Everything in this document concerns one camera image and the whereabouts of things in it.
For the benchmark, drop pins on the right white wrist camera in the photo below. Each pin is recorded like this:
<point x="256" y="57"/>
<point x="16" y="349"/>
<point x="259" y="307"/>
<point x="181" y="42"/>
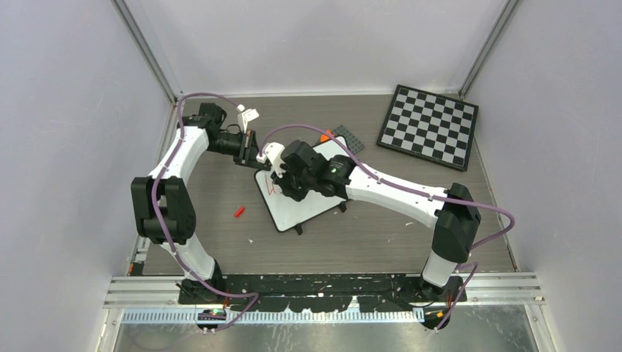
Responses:
<point x="271" y="156"/>

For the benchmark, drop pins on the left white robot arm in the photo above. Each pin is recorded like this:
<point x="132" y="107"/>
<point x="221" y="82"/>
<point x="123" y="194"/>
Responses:
<point x="163" y="210"/>

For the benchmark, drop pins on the black white checkerboard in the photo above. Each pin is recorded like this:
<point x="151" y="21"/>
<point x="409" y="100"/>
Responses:
<point x="429" y="126"/>

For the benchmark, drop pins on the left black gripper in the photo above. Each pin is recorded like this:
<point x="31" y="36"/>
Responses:
<point x="249" y="149"/>

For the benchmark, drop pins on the grey lego baseplate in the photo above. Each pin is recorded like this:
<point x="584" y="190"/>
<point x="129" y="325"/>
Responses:
<point x="353" y="143"/>

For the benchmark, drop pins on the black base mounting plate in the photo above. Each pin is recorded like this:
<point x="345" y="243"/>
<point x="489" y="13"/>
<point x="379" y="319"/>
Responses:
<point x="315" y="292"/>

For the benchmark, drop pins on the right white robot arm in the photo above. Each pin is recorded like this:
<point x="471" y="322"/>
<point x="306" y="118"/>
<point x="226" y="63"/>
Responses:
<point x="448" y="212"/>

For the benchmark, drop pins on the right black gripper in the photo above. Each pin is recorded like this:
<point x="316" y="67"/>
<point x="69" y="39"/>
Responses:
<point x="298" y="194"/>

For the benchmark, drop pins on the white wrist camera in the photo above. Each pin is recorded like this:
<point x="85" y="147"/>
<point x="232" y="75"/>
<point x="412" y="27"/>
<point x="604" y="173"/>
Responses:
<point x="245" y="116"/>
<point x="271" y="156"/>

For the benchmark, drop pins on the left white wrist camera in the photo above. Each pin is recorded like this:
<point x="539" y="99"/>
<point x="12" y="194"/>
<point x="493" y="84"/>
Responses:
<point x="245" y="116"/>

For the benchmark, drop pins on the white whiteboard with black frame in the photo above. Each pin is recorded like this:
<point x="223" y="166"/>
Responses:
<point x="288" y="214"/>

